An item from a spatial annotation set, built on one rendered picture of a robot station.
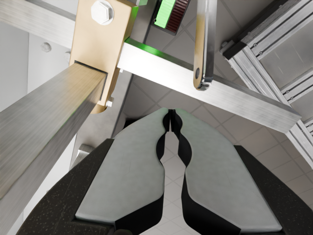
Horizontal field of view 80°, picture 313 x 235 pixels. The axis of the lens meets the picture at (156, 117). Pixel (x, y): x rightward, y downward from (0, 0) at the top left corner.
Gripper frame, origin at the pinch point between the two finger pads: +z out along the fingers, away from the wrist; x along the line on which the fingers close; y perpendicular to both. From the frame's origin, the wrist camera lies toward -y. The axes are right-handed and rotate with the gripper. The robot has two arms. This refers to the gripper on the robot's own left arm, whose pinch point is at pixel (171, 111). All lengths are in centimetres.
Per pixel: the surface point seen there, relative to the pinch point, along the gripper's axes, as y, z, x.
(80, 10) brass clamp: -5.2, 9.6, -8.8
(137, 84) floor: 36, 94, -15
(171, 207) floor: 154, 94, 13
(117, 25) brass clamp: -4.0, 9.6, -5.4
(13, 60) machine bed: 5.2, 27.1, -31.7
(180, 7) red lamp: -5.5, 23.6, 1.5
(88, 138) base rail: 21.8, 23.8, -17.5
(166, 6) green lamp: -5.5, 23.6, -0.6
